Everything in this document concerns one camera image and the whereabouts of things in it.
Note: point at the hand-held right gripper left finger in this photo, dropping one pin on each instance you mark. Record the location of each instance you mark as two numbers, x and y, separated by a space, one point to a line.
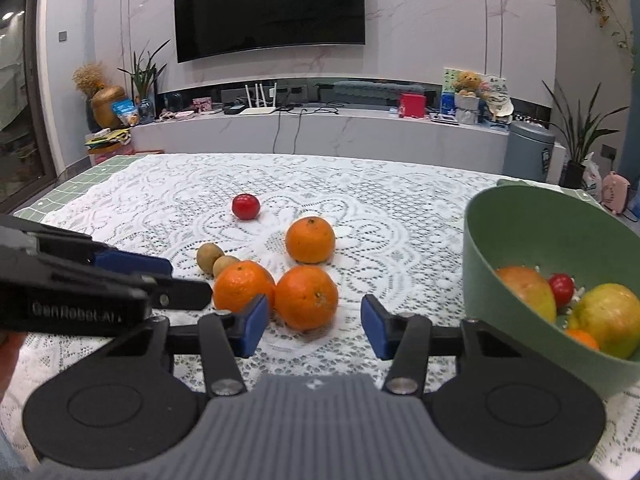
255 327

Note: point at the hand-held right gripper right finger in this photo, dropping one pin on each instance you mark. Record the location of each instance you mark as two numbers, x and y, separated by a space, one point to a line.
377 327

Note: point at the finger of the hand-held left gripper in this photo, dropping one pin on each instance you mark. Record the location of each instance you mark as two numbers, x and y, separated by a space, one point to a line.
132 264
180 295

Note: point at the orange mandarin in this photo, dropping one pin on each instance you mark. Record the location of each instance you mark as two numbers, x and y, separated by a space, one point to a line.
310 240
240 285
582 340
306 297

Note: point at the brown kiwi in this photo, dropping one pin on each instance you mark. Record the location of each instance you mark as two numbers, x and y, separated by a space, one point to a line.
227 264
207 256

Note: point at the red tomato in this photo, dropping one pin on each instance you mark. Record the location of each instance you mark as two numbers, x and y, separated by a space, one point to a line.
561 289
245 206

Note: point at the green colander bowl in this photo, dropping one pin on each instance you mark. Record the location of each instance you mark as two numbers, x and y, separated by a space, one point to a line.
495 240

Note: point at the large red-green mango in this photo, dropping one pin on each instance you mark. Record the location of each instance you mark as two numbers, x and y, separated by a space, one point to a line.
527 292

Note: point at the yellow-green mango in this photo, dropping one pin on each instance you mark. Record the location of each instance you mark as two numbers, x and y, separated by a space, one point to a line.
612 317

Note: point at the person's left hand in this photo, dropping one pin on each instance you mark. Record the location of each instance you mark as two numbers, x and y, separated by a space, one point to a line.
10 360

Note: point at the white lace tablecloth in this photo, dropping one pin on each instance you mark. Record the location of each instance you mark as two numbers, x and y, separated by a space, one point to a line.
390 220

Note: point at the orange cardboard box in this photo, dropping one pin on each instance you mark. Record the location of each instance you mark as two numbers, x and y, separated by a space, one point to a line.
115 156

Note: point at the blue snack packet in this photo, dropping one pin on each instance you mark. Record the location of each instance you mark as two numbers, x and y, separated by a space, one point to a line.
125 112

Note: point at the gold vase with dried flowers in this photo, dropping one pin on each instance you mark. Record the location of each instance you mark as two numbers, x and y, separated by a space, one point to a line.
105 105

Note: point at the pink card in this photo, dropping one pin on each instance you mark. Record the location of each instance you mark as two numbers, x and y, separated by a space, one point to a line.
202 106

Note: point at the leafy plant in glass vase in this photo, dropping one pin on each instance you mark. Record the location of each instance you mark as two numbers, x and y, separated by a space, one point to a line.
145 85

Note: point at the white marble television console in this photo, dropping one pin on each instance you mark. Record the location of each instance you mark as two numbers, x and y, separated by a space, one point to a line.
380 140

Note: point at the white router with antennas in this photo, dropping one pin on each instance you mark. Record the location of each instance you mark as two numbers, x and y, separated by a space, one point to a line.
259 105

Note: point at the dark framed glass door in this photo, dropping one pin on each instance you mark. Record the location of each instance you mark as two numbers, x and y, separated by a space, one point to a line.
17 85

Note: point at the red box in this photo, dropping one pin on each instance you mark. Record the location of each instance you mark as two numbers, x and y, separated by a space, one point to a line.
412 105

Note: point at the grey trash bin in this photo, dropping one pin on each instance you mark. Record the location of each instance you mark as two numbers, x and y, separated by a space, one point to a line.
527 152

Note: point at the brown teddy bear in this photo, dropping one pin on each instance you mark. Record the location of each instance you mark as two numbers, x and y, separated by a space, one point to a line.
469 84

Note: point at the white plastic bag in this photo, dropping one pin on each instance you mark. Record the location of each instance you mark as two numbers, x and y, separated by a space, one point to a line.
592 180

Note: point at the pink heater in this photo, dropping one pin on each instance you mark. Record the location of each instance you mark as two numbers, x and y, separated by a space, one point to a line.
616 194

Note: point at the long-leaved potted plant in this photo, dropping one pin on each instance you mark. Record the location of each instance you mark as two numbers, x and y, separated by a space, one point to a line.
580 135

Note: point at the hanging vine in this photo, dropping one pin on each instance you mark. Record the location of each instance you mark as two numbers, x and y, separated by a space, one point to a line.
600 0

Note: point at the black wall television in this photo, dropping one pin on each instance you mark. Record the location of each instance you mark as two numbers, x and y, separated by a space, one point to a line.
270 7

